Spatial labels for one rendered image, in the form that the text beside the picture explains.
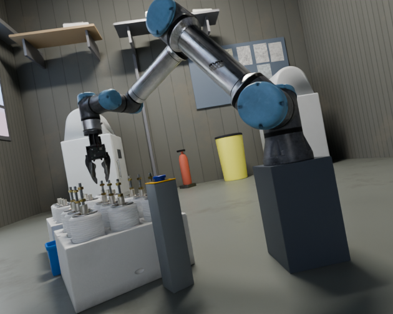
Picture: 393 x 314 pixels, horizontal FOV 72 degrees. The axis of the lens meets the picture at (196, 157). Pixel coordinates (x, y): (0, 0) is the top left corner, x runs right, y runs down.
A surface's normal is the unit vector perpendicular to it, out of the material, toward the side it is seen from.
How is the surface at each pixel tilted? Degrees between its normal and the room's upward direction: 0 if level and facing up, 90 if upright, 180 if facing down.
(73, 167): 90
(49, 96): 90
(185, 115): 90
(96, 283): 90
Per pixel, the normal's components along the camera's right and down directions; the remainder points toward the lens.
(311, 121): 0.07, -0.03
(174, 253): 0.53, -0.11
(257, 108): -0.42, 0.18
